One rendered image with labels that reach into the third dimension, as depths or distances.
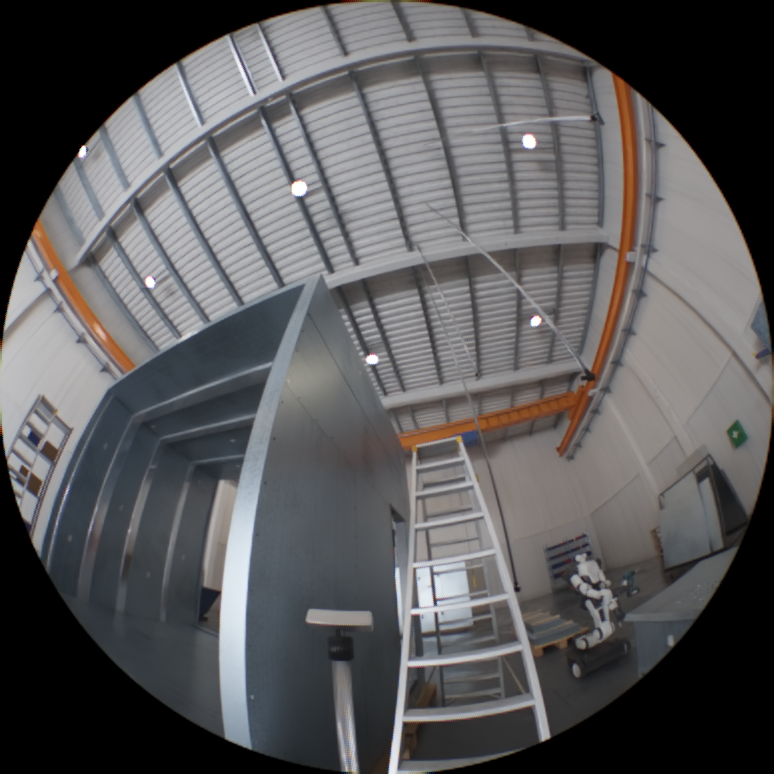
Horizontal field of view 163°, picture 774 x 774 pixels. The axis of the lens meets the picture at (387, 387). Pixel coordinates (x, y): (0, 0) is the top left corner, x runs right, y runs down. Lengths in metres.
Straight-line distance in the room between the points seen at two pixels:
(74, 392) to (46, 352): 1.49
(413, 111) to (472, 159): 1.74
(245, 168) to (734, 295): 10.44
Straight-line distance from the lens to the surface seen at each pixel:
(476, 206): 7.25
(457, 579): 8.15
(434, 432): 10.25
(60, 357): 9.67
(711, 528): 5.12
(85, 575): 4.24
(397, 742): 1.15
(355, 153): 6.85
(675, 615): 2.14
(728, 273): 6.57
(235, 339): 2.45
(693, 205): 6.91
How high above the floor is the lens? 1.34
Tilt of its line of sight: 43 degrees up
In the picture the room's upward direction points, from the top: 4 degrees counter-clockwise
